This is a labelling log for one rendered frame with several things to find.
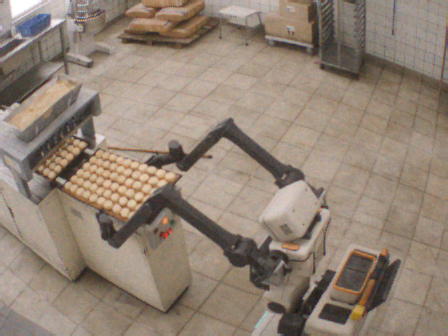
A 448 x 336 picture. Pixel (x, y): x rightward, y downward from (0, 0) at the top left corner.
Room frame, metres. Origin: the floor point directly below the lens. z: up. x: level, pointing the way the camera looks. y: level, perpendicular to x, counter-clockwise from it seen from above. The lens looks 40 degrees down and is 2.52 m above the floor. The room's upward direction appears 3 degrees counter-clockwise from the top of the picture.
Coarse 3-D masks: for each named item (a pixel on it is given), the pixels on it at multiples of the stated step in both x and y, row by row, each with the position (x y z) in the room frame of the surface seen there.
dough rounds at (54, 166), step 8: (72, 144) 2.22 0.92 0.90; (80, 144) 2.18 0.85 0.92; (56, 152) 2.14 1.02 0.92; (64, 152) 2.12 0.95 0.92; (72, 152) 2.13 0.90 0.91; (48, 160) 2.06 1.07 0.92; (56, 160) 2.05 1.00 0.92; (64, 160) 2.04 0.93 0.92; (40, 168) 1.98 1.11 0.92; (48, 168) 2.00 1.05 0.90; (56, 168) 1.97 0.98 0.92; (48, 176) 1.92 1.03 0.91
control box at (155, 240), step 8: (160, 216) 1.66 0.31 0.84; (168, 216) 1.69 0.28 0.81; (176, 216) 1.74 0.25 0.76; (152, 224) 1.61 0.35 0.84; (160, 224) 1.63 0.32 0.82; (168, 224) 1.68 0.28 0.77; (176, 224) 1.73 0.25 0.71; (152, 232) 1.57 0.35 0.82; (168, 232) 1.66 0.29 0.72; (152, 240) 1.56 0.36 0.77; (160, 240) 1.60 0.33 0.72; (152, 248) 1.57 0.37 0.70
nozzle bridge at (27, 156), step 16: (80, 96) 2.33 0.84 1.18; (96, 96) 2.33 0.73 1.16; (64, 112) 2.17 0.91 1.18; (80, 112) 2.30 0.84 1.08; (96, 112) 2.31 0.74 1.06; (48, 128) 2.02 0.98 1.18; (0, 144) 1.93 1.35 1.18; (16, 144) 1.90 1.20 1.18; (32, 144) 1.88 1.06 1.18; (16, 160) 1.78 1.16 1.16; (32, 160) 1.89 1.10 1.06; (16, 176) 1.83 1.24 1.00; (32, 176) 1.78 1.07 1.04
